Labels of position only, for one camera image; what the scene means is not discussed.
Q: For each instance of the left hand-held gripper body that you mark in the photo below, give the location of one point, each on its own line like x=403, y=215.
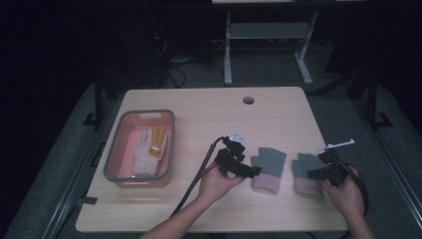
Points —
x=230, y=156

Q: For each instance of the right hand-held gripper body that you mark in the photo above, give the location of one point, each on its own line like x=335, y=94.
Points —
x=335, y=166

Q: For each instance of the grey and pink knit glove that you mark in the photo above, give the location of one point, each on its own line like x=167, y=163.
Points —
x=303, y=166
x=268, y=162

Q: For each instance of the pink basket with grey rim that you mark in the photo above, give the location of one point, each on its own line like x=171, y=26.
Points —
x=127, y=149

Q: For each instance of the person's left hand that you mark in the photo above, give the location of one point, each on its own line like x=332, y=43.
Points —
x=215, y=186

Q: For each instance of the person's right hand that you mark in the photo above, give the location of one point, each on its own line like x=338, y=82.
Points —
x=345, y=195

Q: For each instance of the black metal stand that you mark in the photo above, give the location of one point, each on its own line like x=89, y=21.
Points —
x=98, y=99
x=373, y=99

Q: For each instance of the white metal desk frame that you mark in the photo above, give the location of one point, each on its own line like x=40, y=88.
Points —
x=265, y=31

